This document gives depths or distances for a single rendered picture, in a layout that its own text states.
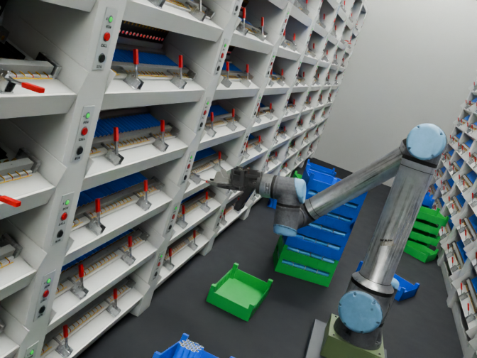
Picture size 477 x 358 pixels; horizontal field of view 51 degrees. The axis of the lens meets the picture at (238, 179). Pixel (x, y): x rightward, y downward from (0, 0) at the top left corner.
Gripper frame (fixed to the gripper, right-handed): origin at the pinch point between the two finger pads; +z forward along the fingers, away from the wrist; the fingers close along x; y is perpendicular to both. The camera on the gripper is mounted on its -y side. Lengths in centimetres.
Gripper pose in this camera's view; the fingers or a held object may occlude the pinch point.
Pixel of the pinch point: (211, 182)
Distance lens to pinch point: 195.2
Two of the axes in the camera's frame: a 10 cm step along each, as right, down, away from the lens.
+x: -2.9, 1.8, -9.4
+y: 0.9, -9.7, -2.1
